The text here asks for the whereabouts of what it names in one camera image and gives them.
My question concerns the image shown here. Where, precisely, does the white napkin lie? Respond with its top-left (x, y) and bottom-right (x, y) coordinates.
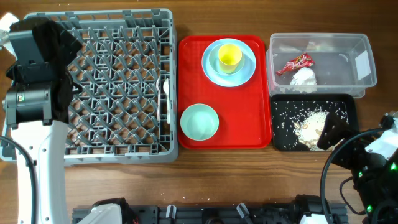
top-left (290, 67), bottom-right (317, 93)

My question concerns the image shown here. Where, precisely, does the red snack wrapper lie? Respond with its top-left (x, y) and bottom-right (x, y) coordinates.
top-left (276, 52), bottom-right (315, 76)

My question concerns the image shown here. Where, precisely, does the mint green bowl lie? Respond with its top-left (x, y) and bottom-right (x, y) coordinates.
top-left (180, 103), bottom-right (220, 141)

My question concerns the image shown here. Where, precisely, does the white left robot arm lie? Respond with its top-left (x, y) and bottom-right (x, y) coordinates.
top-left (1, 17), bottom-right (83, 223)

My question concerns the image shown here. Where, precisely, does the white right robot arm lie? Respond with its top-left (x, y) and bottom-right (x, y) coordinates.
top-left (300, 111), bottom-right (397, 223)

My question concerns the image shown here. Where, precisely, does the black waste tray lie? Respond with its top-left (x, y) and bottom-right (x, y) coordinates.
top-left (271, 94), bottom-right (359, 151)

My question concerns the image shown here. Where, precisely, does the clear plastic waste bin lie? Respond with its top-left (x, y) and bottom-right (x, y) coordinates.
top-left (266, 33), bottom-right (377, 98)

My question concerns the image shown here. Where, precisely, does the grey plastic dishwasher rack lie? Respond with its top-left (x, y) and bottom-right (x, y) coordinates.
top-left (0, 8), bottom-right (179, 166)

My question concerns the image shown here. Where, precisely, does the pile of rice scraps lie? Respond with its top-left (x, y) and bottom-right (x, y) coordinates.
top-left (291, 110), bottom-right (329, 151)

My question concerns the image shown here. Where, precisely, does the red plastic serving tray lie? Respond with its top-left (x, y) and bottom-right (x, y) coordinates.
top-left (177, 35), bottom-right (272, 149)

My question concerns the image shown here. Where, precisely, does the light blue plate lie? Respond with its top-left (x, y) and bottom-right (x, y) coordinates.
top-left (201, 39), bottom-right (256, 87)

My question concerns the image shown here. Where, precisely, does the yellow plastic cup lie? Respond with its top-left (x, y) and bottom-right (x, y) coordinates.
top-left (218, 44), bottom-right (243, 73)

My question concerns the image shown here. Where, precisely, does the light green small bowl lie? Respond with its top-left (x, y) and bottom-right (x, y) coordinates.
top-left (208, 45), bottom-right (245, 76)

